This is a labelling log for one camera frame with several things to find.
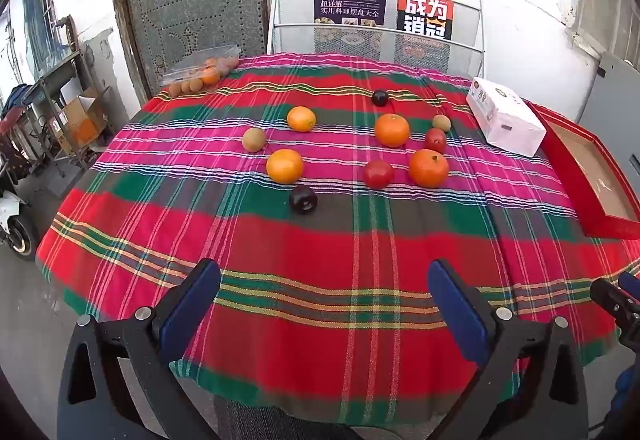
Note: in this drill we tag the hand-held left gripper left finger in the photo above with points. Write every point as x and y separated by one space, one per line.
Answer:
192 305

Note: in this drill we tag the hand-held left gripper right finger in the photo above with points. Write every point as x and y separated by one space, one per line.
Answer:
457 310

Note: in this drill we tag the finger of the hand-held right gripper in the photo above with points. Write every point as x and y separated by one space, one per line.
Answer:
605 295
631 281

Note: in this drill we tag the red cardboard box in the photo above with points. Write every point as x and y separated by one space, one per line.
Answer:
600 175

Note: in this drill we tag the mandarin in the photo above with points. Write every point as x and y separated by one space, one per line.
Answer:
428 168
392 130

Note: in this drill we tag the large dark plum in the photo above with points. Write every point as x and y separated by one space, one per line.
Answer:
303 199

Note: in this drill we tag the large red tomato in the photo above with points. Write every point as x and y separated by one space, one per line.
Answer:
378 174

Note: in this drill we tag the large orange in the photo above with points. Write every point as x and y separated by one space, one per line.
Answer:
284 166

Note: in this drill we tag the small red tomato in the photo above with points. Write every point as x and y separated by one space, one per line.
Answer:
435 141

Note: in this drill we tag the large kiwi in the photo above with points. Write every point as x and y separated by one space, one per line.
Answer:
254 139

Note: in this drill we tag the small kiwi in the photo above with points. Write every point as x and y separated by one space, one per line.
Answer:
440 122

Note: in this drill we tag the small orange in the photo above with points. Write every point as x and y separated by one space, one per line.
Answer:
301 119

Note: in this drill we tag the small dark plum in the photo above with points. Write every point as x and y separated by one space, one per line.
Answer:
380 98

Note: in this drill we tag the plaid tablecloth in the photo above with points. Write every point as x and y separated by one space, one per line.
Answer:
325 270

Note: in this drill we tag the grey plastic panel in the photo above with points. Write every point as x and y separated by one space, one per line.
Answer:
615 90

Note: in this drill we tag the pink white tissue pack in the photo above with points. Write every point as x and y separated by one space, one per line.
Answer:
505 120

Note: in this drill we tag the motorcycle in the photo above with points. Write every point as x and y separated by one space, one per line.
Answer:
15 220

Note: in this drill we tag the brown cardboard box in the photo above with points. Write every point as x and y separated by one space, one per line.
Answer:
82 120

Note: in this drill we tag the small tangerine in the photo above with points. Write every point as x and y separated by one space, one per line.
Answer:
210 76

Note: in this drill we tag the clear plastic tray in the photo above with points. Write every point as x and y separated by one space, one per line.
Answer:
220 53

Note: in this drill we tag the metal cart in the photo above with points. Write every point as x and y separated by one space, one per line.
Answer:
50 85

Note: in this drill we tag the blue cloth bundle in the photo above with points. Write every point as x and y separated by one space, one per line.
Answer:
20 100

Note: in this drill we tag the red and black book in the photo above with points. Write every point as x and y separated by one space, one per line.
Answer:
425 15

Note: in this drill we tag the blue-paned window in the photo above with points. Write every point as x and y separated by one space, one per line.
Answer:
40 20

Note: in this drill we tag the dark cookbook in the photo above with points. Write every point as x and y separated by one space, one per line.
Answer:
350 0

